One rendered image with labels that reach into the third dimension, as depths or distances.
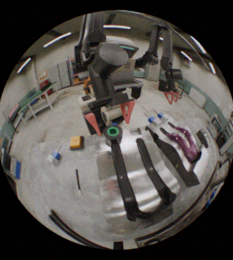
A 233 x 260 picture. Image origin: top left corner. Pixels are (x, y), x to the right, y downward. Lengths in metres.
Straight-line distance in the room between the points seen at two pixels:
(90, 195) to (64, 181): 0.15
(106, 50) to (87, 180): 0.44
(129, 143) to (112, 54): 0.31
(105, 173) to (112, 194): 0.09
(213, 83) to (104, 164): 7.70
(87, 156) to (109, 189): 0.22
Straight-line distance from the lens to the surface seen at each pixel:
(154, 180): 0.30
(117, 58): 0.15
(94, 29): 0.27
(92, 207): 0.41
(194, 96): 7.02
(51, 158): 0.48
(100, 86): 0.20
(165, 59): 0.54
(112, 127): 0.34
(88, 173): 0.40
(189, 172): 0.47
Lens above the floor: 1.18
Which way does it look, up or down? 50 degrees down
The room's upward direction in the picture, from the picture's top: straight up
